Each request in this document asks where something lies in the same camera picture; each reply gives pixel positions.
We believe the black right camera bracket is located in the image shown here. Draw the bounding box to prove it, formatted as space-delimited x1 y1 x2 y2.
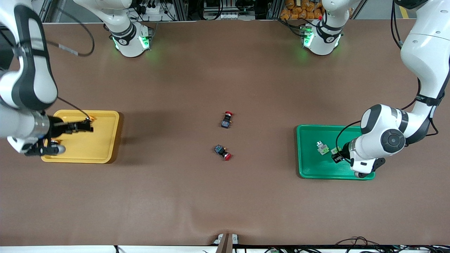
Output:
24 138 58 157

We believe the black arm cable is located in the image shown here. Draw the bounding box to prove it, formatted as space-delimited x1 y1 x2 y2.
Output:
335 0 440 163
44 10 96 122

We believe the black left camera bracket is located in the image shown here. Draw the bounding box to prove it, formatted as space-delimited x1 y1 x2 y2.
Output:
366 157 386 173

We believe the green plastic tray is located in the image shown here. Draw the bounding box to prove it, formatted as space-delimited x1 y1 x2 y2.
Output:
296 125 376 181

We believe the brown table mat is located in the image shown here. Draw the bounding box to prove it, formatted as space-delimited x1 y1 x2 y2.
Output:
0 19 450 246

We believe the grey equipment rack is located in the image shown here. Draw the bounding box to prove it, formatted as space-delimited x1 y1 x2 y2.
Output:
203 0 244 20

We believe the metal table edge clamp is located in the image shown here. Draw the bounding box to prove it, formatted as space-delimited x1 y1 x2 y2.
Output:
214 233 239 253

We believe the black camera bracket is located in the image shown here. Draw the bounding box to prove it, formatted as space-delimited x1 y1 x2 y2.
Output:
24 138 58 157
366 157 386 173

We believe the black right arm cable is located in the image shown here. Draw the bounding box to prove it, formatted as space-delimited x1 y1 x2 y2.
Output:
44 10 96 122

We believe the red mushroom push button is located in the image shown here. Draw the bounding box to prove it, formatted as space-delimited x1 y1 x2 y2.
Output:
221 111 234 129
214 144 232 161

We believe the yellow plastic tray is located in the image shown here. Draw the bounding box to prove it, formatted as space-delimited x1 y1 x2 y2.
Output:
41 110 120 164

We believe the white power strip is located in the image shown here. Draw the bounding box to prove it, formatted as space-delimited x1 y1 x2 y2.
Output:
135 2 164 15

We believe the black cable bundle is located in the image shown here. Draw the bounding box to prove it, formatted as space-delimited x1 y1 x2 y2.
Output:
334 236 450 253

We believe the orange packaged goods pile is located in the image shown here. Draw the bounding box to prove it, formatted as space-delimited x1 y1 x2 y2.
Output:
280 0 324 20

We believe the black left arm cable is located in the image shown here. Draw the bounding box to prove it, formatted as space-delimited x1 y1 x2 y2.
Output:
335 0 440 163

